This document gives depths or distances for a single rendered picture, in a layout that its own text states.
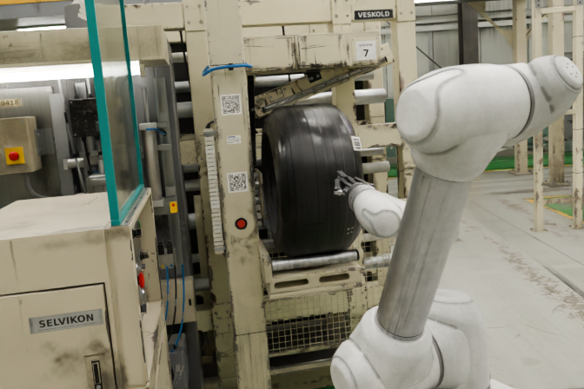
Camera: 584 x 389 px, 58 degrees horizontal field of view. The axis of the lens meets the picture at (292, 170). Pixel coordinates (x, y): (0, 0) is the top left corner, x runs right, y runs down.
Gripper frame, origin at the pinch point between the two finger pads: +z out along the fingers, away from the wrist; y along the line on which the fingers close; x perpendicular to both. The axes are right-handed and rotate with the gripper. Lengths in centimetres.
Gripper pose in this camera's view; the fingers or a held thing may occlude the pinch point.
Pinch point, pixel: (341, 178)
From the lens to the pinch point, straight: 171.4
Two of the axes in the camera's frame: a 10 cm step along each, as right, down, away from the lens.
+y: -9.8, 0.9, -1.7
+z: -1.9, -2.7, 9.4
